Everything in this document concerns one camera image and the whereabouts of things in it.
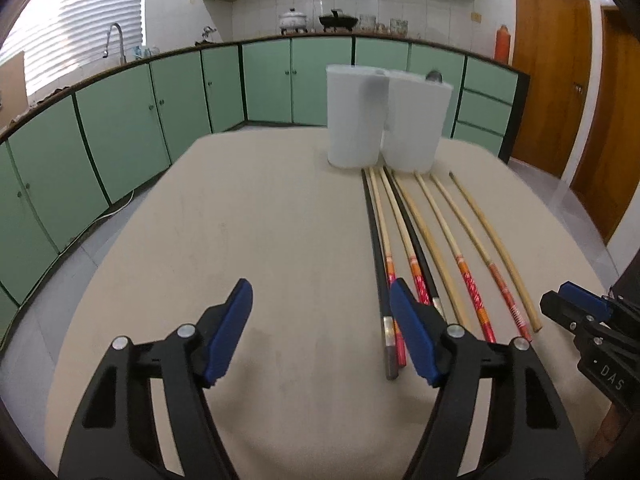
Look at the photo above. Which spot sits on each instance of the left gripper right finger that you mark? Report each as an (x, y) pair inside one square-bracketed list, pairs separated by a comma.
[(528, 434)]

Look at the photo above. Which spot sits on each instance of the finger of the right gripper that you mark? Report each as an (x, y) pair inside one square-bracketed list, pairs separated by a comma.
[(562, 311), (585, 297)]

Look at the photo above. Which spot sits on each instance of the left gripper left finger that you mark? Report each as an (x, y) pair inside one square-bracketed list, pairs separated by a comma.
[(113, 434)]

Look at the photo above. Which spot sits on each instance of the bamboo chopstick orange red end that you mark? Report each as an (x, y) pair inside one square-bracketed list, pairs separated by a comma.
[(471, 286)]

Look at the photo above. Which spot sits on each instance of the plain light bamboo chopstick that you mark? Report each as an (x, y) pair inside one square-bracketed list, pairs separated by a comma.
[(526, 299)]

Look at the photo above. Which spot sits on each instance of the black chopstick silver end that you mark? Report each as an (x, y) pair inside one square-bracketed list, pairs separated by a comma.
[(387, 321)]

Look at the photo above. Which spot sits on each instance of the bamboo chopstick red band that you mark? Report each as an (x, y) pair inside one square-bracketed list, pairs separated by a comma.
[(492, 267)]

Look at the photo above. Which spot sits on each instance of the bamboo chopstick red patterned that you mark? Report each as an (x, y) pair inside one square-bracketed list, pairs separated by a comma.
[(414, 265)]

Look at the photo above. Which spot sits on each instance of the green lower kitchen cabinets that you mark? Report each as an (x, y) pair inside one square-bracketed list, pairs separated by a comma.
[(82, 150)]

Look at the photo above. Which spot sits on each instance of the brown wooden door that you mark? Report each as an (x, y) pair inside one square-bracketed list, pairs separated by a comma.
[(608, 172), (553, 44)]

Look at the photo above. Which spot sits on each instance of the white right utensil holder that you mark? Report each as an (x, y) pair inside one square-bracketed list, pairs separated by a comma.
[(416, 113)]

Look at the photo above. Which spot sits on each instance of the white utensil holder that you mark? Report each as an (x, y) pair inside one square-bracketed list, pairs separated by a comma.
[(357, 106), (416, 113)]

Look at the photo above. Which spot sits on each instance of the metal spoon in holder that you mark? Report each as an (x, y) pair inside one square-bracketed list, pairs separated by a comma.
[(435, 76)]

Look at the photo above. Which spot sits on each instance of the orange thermos bottle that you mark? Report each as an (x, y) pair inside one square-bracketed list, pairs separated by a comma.
[(502, 45)]

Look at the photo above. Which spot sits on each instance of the white left utensil holder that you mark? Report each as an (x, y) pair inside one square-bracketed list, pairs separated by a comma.
[(357, 106)]

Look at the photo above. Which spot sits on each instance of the patterned ceramic jar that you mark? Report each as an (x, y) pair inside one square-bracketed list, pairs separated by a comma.
[(398, 27)]

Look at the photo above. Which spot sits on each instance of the brown cardboard board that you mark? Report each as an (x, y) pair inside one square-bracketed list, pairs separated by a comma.
[(14, 100)]

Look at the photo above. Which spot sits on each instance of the black wok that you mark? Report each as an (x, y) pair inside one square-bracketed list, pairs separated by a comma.
[(337, 20)]

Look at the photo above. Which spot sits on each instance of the white window blinds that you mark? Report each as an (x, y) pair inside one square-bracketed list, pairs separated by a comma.
[(58, 37)]

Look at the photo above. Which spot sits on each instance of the white cooking pot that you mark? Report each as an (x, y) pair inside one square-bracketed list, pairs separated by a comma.
[(293, 22)]

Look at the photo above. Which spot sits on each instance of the small kettle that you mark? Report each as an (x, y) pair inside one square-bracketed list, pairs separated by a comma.
[(208, 33)]

